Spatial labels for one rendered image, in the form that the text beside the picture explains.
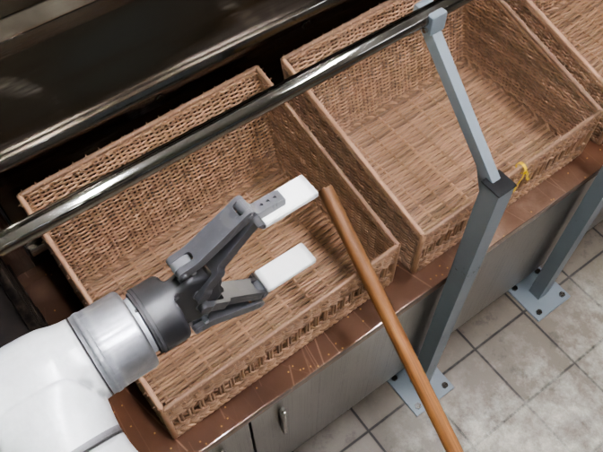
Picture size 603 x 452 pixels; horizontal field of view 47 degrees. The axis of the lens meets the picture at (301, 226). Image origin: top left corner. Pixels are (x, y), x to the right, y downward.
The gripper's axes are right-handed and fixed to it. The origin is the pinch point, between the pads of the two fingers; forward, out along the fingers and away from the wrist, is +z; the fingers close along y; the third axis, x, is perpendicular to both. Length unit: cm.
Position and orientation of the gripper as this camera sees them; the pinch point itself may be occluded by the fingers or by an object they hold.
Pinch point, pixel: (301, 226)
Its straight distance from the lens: 77.8
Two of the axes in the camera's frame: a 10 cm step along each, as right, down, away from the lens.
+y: 0.0, 5.4, 8.4
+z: 8.1, -5.0, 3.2
